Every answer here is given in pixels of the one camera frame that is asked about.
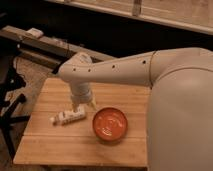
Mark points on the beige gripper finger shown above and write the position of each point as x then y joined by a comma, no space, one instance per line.
93,104
75,107

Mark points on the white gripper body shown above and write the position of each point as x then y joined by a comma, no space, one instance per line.
81,93

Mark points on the white plastic bottle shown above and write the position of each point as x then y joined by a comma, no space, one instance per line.
68,116

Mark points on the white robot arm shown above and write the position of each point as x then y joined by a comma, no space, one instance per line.
180,109

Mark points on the orange ceramic bowl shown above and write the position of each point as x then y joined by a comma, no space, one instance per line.
110,124

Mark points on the black office chair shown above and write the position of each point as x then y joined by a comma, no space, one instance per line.
10,80

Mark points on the long wooden beam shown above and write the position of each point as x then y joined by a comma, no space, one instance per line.
48,44

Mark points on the small white box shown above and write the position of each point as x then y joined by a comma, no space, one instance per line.
35,32

